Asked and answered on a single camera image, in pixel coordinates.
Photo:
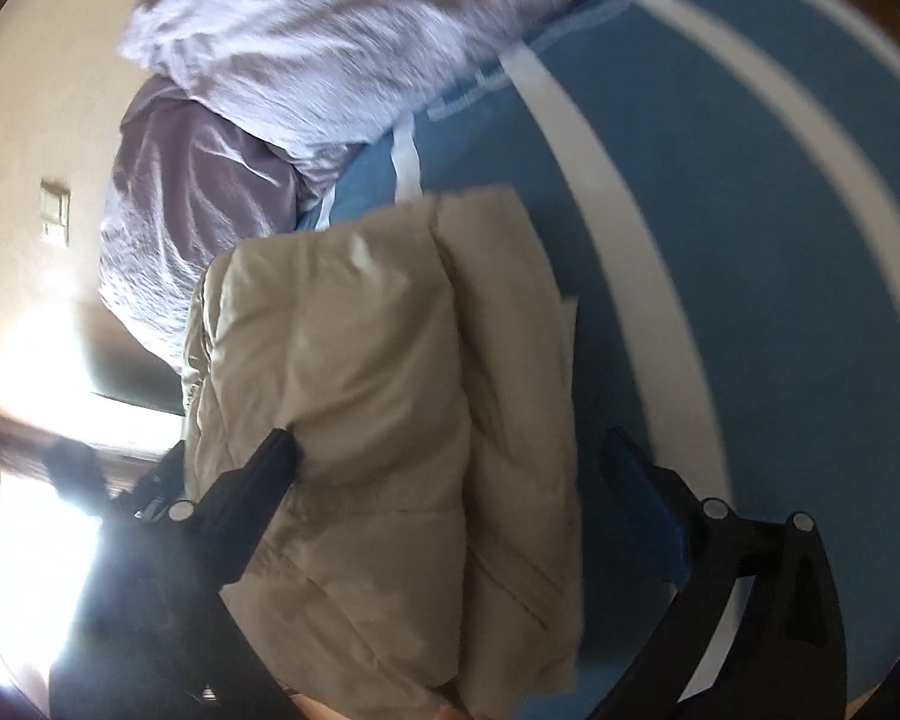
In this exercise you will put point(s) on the beige puffer jacket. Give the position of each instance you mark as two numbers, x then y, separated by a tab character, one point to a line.
360	390

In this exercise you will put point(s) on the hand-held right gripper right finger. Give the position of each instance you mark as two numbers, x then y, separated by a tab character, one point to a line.
645	510

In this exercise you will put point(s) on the blue white striped bedsheet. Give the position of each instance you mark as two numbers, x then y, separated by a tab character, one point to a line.
720	277

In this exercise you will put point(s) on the white wall switch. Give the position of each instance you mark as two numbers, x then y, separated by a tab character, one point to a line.
55	200

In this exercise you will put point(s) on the white wall socket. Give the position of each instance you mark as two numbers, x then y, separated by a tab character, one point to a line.
54	234

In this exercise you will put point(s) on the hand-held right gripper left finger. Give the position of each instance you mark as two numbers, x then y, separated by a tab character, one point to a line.
259	476

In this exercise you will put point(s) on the bright window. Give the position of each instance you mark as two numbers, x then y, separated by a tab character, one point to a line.
22	540

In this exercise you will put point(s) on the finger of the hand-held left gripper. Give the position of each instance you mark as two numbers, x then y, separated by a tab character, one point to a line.
75	469
157	484

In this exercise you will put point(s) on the lavender pillow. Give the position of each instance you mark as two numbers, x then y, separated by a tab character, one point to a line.
187	225

